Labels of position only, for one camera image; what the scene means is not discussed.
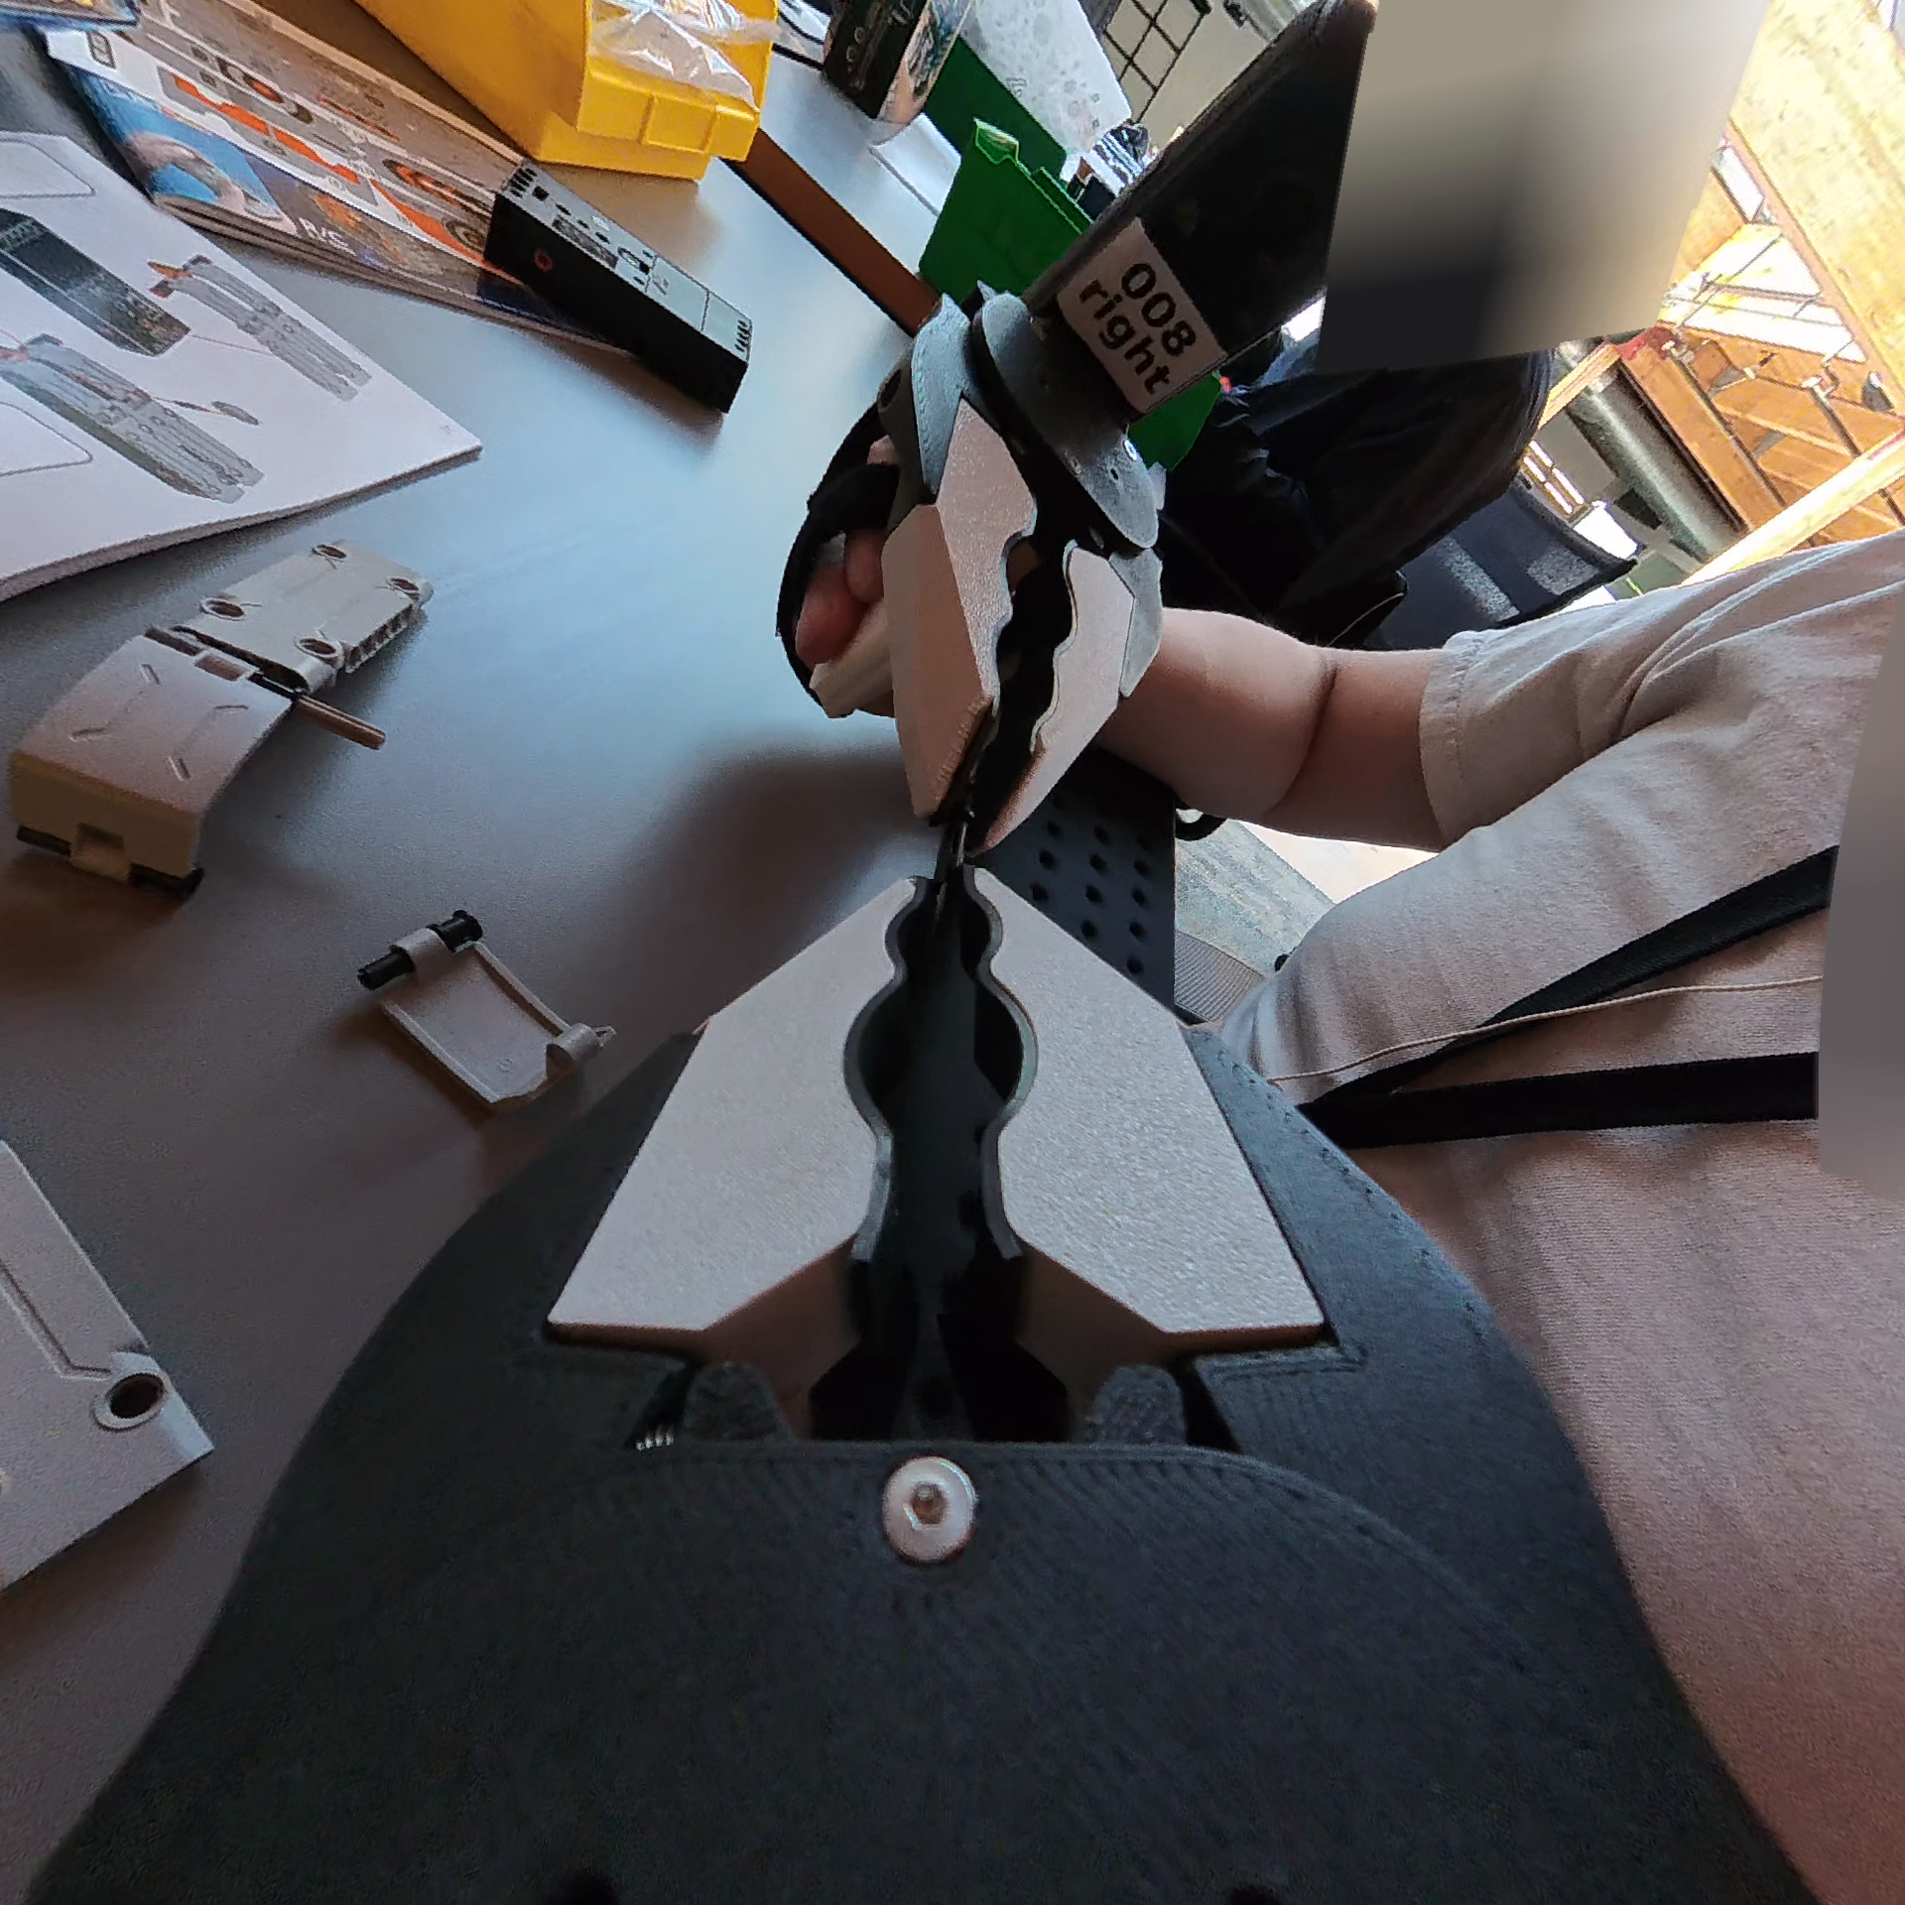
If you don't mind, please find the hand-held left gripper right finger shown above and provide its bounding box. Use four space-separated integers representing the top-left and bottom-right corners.
964 867 1327 1443

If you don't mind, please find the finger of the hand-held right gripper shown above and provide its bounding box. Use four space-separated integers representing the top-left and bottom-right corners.
974 538 1140 857
877 401 1043 821

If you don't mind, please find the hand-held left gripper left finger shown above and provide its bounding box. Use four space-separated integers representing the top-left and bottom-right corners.
547 875 916 1443

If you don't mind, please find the small grey hinge piece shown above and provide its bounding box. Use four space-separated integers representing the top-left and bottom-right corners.
371 919 619 1113

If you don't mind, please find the person's right forearm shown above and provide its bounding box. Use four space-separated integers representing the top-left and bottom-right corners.
1107 601 1452 853

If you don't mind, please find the grey desk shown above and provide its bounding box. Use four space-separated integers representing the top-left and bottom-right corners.
0 0 1192 1905

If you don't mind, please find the person's right hand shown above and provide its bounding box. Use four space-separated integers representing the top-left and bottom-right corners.
791 536 894 673

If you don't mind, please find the green plastic bin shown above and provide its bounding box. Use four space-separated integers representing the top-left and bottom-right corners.
916 36 1222 464

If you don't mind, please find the white plastic bag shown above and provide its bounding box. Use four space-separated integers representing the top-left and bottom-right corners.
952 0 1140 173

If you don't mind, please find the black printed carton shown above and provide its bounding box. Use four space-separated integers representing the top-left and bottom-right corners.
821 0 976 125

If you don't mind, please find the dark office chair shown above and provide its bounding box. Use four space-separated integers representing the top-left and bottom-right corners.
1375 476 1639 649

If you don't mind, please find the black battery box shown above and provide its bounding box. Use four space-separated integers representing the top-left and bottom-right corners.
486 167 754 415

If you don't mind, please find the person's beige shirt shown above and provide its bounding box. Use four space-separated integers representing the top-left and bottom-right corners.
1220 528 1905 1905

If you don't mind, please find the clear plastic bag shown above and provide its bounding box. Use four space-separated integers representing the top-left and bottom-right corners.
595 0 775 107

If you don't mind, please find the yellow plastic bin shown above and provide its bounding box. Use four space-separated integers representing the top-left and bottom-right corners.
353 0 779 185

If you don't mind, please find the grey flat panel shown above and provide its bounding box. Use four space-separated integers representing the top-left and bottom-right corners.
0 1143 214 1595

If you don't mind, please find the grey curved panel assembly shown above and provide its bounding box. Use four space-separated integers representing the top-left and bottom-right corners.
5 538 436 899

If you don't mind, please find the open instruction booklet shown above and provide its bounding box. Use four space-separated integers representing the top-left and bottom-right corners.
0 131 486 601

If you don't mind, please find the orange printed manual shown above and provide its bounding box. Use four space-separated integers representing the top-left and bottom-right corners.
43 0 627 351

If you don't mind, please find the black shoulder strap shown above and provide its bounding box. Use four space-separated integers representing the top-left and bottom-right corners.
1301 847 1839 1151

